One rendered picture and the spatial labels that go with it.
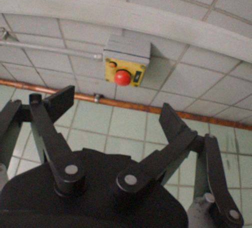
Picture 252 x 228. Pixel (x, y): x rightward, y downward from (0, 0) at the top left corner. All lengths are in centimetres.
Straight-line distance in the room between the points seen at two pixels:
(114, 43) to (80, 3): 10
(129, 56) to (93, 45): 12
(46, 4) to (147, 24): 20
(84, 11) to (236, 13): 29
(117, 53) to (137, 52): 4
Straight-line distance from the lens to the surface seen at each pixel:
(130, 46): 33
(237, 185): 81
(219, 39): 35
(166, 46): 37
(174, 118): 16
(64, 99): 18
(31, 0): 37
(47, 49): 41
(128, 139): 59
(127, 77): 32
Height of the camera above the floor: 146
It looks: 3 degrees down
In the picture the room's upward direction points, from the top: 79 degrees counter-clockwise
